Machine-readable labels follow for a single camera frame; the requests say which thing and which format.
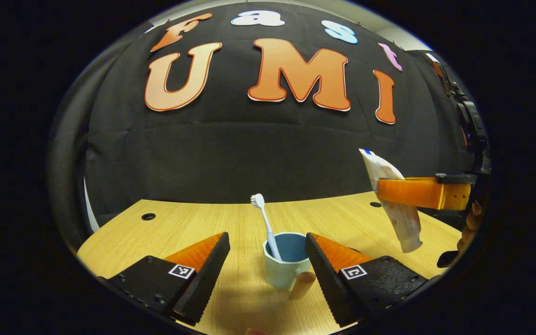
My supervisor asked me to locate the light blue toothbrush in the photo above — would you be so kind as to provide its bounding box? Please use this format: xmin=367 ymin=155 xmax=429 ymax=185
xmin=250 ymin=193 xmax=283 ymax=261

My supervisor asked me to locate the wooden desktop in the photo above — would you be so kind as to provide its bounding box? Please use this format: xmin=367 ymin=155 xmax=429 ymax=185
xmin=77 ymin=191 xmax=465 ymax=335

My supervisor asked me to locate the light blue cup wooden handle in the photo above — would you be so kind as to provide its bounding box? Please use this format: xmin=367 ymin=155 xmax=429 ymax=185
xmin=262 ymin=232 xmax=318 ymax=301

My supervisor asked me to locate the black backdrop cloth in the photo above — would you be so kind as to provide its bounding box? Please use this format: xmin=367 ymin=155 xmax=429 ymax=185
xmin=48 ymin=5 xmax=491 ymax=247

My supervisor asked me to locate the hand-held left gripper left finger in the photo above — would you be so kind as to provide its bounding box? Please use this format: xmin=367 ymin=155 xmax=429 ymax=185
xmin=97 ymin=231 xmax=231 ymax=327

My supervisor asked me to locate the white toothpaste tube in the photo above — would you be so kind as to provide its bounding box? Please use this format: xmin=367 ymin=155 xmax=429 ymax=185
xmin=359 ymin=148 xmax=423 ymax=254

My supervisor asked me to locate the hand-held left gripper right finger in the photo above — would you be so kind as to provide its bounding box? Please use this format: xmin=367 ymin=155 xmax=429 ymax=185
xmin=304 ymin=232 xmax=442 ymax=328

